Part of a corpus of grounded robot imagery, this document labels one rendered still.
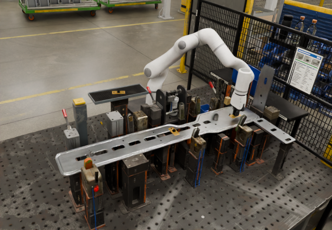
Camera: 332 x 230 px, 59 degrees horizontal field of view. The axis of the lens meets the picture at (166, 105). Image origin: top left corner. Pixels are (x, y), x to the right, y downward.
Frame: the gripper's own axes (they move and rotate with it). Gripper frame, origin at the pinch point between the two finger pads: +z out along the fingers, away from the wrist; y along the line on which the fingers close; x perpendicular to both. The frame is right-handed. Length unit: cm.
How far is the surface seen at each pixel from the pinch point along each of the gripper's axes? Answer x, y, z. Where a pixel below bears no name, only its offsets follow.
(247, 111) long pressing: 15.7, -3.7, 5.3
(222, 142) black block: -21.9, 13.5, 8.9
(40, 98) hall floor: -92, -267, 105
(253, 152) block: 6.2, 17.4, 24.0
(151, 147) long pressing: -67, 3, 5
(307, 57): 54, 4, -34
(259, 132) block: 6.9, 17.1, 7.3
